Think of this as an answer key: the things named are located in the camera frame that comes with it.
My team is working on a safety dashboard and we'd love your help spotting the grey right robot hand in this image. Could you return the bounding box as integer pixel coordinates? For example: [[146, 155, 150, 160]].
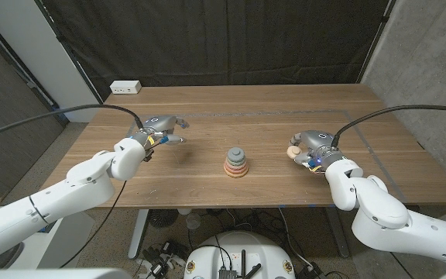
[[288, 129, 345, 174]]

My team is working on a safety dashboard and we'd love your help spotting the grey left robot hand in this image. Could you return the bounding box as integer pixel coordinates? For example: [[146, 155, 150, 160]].
[[129, 115, 190, 150]]

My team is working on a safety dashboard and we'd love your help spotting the small blue-grey toy ring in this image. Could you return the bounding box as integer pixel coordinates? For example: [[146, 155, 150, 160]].
[[227, 146, 246, 163]]

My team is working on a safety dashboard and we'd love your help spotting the dusty pink toy ring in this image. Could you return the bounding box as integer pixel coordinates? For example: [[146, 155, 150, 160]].
[[225, 160, 249, 171]]

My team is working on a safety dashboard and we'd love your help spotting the coral red toy ring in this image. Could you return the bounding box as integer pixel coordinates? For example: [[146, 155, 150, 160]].
[[224, 164, 249, 175]]

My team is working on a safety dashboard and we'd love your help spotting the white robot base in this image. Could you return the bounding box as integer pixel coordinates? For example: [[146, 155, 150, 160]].
[[184, 231, 297, 279]]

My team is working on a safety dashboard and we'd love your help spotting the white power strip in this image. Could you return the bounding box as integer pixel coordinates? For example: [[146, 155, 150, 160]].
[[109, 80, 142, 95]]

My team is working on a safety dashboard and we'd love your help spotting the grey tape outline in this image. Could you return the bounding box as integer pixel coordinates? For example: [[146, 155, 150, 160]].
[[124, 109, 409, 203]]

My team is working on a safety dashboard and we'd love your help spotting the grey table leg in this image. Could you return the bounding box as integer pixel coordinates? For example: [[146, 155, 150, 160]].
[[325, 207, 351, 259]]

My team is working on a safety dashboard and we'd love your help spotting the black floor fan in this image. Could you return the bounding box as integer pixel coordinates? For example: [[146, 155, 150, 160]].
[[148, 208, 180, 229]]

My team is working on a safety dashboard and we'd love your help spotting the clear plastic cup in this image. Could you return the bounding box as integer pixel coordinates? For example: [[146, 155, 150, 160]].
[[186, 212, 202, 230]]

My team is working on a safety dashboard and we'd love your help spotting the black backdrop curtain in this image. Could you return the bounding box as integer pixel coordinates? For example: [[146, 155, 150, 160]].
[[39, 0, 396, 102]]

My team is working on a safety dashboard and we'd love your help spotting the white table leg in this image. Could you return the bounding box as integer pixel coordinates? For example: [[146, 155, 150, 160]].
[[128, 208, 150, 260]]

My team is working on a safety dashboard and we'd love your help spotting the black floor power strip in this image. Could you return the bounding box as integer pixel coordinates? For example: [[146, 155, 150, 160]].
[[296, 262, 327, 279]]

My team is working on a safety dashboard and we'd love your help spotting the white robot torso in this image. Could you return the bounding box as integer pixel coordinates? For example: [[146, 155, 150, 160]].
[[0, 267, 133, 279]]

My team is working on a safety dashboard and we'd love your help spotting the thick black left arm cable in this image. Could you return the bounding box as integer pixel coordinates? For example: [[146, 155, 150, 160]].
[[0, 103, 145, 143]]

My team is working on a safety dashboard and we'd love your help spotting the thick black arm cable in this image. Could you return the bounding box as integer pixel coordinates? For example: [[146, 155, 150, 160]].
[[331, 105, 446, 148], [0, 103, 145, 143]]

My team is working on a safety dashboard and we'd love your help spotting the large orange toy ring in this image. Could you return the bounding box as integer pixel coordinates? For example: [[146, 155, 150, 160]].
[[223, 168, 249, 179]]

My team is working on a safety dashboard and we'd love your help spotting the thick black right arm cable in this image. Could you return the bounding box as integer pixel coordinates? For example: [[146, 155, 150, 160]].
[[331, 105, 446, 148]]

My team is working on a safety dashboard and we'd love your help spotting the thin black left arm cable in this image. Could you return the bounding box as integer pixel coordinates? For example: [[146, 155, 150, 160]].
[[59, 180, 128, 269]]

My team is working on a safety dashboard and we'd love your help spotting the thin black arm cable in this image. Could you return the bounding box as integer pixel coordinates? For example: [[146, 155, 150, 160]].
[[59, 180, 128, 269], [389, 251, 416, 279]]

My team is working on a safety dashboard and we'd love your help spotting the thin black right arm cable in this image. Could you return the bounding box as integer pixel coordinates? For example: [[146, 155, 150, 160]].
[[389, 251, 416, 279]]

